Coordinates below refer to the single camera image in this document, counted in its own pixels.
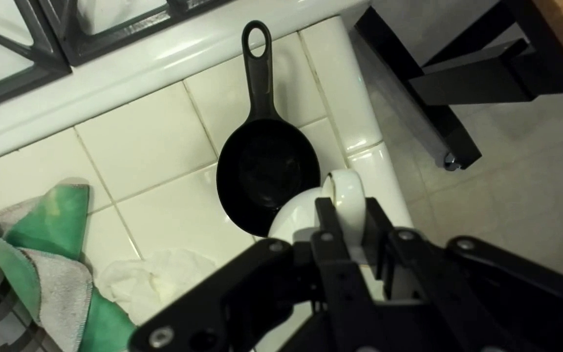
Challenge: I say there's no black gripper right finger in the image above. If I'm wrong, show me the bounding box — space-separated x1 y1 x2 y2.
362 198 563 352

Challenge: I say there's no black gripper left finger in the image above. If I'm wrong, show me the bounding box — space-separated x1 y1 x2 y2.
131 198 362 352

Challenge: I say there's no black measuring cup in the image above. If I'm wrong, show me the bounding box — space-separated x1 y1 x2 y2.
215 18 323 239

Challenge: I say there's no crumpled clear plastic wrap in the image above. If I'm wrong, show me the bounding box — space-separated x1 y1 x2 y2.
94 249 215 325

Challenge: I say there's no green cloth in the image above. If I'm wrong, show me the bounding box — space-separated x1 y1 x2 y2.
0 181 137 352

